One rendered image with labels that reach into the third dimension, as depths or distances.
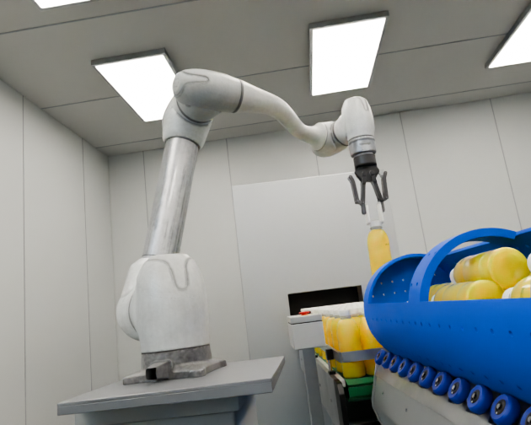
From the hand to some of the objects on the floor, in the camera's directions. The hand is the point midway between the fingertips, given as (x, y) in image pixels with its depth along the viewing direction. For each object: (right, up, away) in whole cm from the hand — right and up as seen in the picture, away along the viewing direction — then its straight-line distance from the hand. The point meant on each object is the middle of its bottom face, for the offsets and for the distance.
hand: (373, 213), depth 149 cm
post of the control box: (-10, -141, -21) cm, 143 cm away
